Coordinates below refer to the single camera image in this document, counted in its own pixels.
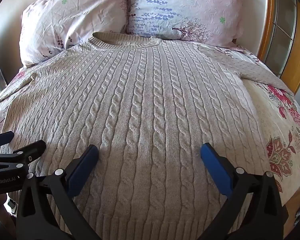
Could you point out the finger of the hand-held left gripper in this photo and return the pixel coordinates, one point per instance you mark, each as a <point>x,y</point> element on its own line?
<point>2,138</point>
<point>27,152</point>

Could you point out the floral bed sheet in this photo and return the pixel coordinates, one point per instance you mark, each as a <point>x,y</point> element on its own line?
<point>277,120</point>

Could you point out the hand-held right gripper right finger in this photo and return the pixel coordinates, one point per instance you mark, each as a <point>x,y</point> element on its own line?
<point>215,170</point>

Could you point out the blue lavender print pillow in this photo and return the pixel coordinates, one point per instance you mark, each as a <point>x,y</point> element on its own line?
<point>185,7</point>

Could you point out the pink crinkled pillow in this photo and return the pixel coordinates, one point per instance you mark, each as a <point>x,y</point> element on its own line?
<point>72,17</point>

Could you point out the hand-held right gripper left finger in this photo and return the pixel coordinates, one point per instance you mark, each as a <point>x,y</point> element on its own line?
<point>82,170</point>

